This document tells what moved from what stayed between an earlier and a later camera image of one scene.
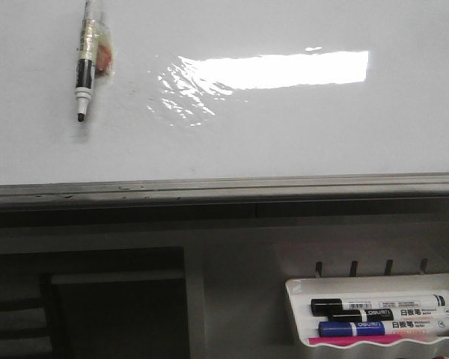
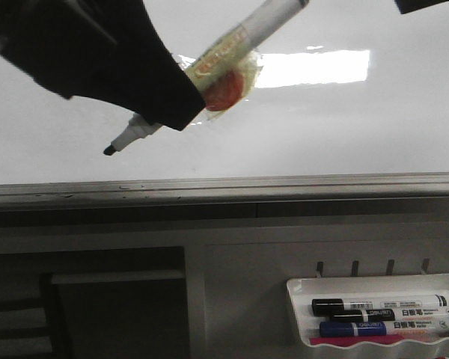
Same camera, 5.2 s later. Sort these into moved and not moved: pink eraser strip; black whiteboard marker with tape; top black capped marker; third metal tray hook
Moved: black whiteboard marker with tape
Not moved: pink eraser strip; third metal tray hook; top black capped marker
